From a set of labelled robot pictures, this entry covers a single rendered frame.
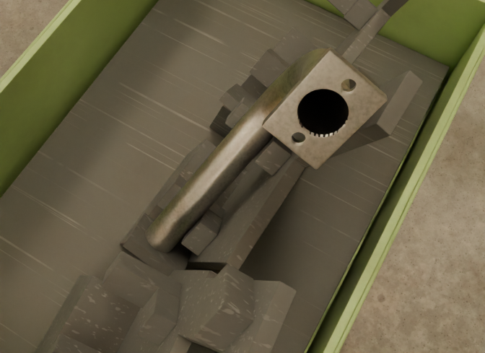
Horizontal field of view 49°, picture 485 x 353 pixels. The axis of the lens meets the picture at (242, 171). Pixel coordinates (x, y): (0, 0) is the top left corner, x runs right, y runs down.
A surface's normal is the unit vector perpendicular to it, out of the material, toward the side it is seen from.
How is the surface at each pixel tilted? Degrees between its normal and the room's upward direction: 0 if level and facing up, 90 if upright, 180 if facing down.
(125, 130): 0
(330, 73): 49
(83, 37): 90
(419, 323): 0
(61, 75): 90
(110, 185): 0
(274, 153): 45
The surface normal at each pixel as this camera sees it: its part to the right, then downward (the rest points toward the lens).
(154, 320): 0.04, 0.41
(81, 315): 0.40, -0.16
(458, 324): 0.00, -0.38
